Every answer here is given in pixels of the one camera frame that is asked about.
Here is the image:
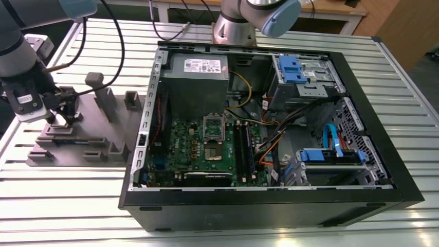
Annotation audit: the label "black PC case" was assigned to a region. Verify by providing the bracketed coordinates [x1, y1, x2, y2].
[117, 40, 425, 232]

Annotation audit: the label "black wire bundle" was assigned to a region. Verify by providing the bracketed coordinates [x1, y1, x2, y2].
[256, 96, 344, 152]

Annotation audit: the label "black graphics card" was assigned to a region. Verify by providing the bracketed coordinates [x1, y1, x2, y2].
[173, 171, 233, 188]

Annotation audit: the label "green motherboard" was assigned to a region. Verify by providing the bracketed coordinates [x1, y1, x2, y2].
[146, 113, 272, 187]

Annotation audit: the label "grey power supply unit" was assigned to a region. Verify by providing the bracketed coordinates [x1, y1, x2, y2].
[160, 53, 229, 121]

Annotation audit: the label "blue data wire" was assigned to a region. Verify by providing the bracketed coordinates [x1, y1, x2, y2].
[321, 123, 344, 158]

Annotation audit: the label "CPU socket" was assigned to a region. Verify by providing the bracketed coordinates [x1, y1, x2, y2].
[204, 143, 228, 162]

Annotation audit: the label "hard disk in blue carrier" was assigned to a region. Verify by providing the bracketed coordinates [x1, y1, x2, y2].
[296, 148, 367, 166]

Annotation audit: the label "wrist camera on printed mount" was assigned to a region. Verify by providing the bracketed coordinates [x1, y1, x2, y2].
[22, 34, 54, 61]

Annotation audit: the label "black RAM slot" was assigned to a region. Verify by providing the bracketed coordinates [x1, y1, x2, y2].
[237, 122, 248, 180]

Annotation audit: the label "coloured power wire bundle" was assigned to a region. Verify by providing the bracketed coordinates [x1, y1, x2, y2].
[224, 109, 280, 127]

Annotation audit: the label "black camera cable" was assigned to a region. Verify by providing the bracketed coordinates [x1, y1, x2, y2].
[54, 0, 125, 100]

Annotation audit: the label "metal disk bay cage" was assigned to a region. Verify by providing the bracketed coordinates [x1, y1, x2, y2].
[279, 154, 393, 187]

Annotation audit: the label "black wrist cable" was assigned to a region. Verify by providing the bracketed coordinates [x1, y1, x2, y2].
[42, 15, 86, 73]

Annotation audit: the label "metal socket cover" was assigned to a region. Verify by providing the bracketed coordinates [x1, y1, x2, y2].
[202, 112, 227, 143]

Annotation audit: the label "wooden desk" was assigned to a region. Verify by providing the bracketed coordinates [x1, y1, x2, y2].
[297, 0, 371, 37]

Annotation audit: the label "CPU with silver top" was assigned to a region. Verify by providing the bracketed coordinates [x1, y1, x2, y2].
[50, 113, 69, 129]

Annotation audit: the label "blue plastic disk carrier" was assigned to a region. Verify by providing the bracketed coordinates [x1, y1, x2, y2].
[283, 69, 308, 84]
[279, 55, 303, 73]

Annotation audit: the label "white-framed desk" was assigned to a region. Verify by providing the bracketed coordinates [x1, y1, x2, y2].
[97, 0, 224, 24]

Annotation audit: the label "yellow wire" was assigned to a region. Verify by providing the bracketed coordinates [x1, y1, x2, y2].
[224, 70, 253, 111]

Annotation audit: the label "metal drive bay cage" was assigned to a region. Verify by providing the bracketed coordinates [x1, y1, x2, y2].
[267, 54, 345, 111]

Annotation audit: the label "grey printed parts rack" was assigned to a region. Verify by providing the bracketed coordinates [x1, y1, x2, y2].
[26, 72, 146, 167]

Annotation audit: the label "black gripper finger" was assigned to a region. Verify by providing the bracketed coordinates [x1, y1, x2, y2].
[44, 110, 58, 125]
[57, 86, 84, 127]

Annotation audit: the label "orange wires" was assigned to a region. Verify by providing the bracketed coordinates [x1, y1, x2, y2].
[257, 151, 276, 167]

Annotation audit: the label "RAM stick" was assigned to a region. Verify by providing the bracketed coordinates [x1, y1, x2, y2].
[53, 138, 104, 145]

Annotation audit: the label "black cable with metal plug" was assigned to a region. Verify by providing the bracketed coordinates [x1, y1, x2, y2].
[148, 0, 192, 42]

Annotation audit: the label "wooden cabinet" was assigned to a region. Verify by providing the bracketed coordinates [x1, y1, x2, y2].
[352, 0, 439, 74]

